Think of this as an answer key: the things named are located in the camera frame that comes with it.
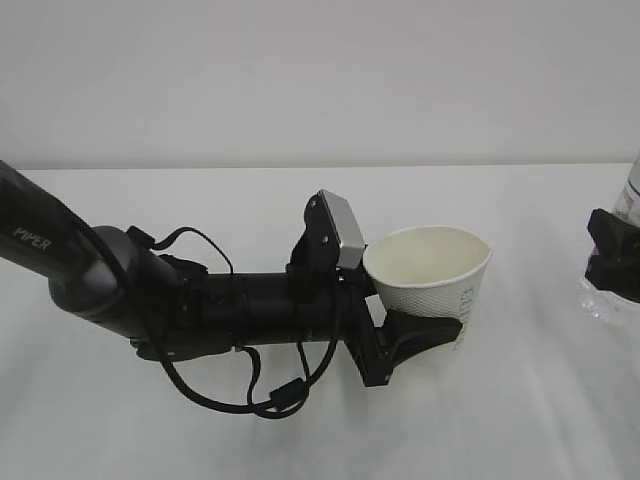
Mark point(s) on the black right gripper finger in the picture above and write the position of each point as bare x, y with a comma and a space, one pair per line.
612, 236
619, 276

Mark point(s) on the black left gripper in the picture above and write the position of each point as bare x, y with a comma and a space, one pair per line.
248, 309

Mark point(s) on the clear water bottle red label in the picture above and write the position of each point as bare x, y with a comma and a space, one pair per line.
605, 306

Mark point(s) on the white paper cup green logo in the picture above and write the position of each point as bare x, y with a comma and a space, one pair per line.
429, 271

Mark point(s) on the black Piper left robot arm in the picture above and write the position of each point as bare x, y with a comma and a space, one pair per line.
174, 309

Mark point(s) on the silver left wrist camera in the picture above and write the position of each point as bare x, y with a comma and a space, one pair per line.
331, 244

